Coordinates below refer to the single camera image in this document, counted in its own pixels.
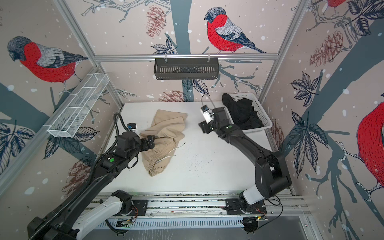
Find beige drawstring shorts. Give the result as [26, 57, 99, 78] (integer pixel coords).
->
[140, 110, 188, 177]

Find white plastic laundry basket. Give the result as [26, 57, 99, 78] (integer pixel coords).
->
[226, 93, 273, 133]

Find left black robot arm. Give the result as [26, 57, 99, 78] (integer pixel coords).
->
[28, 131, 155, 240]

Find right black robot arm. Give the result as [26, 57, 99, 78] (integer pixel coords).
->
[199, 105, 292, 213]

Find black shorts in basket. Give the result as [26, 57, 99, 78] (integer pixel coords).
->
[222, 93, 265, 130]

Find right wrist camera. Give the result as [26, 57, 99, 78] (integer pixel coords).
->
[201, 105, 214, 124]

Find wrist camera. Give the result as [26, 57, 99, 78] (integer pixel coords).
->
[127, 123, 137, 131]
[201, 105, 214, 124]

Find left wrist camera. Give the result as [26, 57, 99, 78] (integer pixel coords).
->
[127, 123, 137, 131]

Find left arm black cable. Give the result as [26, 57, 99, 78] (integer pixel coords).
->
[28, 112, 142, 240]

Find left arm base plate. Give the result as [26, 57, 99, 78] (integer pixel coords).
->
[113, 200, 148, 217]

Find horizontal aluminium frame bar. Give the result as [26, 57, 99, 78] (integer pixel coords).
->
[94, 53, 280, 63]

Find black hanging wire basket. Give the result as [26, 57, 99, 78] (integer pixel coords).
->
[154, 58, 219, 80]

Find white wire mesh shelf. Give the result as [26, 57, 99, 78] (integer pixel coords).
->
[48, 73, 110, 138]

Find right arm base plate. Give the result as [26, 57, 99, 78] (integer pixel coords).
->
[223, 198, 267, 215]

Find aluminium mounting rail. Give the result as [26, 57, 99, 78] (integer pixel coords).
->
[132, 190, 313, 218]

